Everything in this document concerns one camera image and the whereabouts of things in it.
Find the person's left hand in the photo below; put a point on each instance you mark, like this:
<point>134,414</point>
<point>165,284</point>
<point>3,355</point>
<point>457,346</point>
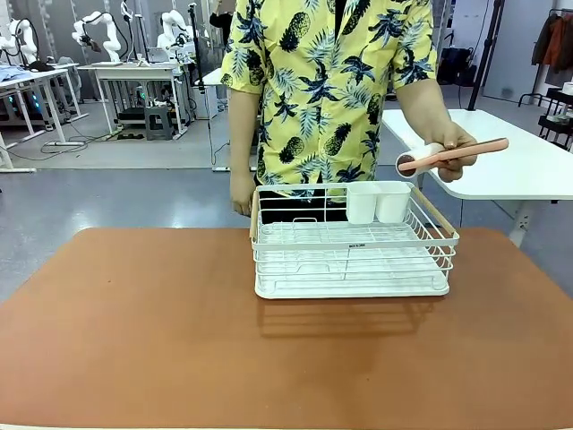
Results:
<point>453,145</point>

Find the person's right hand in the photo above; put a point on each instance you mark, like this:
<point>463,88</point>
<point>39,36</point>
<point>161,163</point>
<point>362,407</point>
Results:
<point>242,197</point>

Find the person's left forearm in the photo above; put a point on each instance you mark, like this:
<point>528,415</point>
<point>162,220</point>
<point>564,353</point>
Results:
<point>425,107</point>

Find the person's right forearm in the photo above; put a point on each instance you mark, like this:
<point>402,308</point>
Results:
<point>243,132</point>

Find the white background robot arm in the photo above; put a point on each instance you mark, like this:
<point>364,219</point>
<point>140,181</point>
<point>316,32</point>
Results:
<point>100,36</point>
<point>18,40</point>
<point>175,33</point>

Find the white side table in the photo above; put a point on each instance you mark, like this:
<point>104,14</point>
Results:
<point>492,157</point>

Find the white plastic cutlery cup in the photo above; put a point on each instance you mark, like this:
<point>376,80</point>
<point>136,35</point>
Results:
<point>393,200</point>
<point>361,201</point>

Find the black tripod stand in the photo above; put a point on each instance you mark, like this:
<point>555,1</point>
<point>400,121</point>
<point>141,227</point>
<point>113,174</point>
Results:
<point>485,54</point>

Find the black utility cart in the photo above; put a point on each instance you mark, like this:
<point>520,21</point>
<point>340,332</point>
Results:
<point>557,114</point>

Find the grey plastic step stool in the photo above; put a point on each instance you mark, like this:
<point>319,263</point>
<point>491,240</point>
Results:
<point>158,121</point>

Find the yellow pineapple print shirt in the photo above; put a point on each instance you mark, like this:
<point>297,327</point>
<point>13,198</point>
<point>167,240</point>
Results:
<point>327,89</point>

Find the white drip tray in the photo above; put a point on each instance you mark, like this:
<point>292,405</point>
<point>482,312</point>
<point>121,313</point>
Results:
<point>351,286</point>

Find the hanging clothes on rack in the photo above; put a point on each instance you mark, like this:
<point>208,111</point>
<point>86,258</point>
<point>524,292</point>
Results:
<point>555,42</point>

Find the white lab desk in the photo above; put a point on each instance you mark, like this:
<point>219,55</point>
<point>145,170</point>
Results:
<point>31,98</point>
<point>139,85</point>

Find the white power strip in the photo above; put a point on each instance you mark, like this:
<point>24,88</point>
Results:
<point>65,143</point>

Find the black camera stand pole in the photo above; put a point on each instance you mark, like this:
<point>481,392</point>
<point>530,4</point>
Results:
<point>197,49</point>

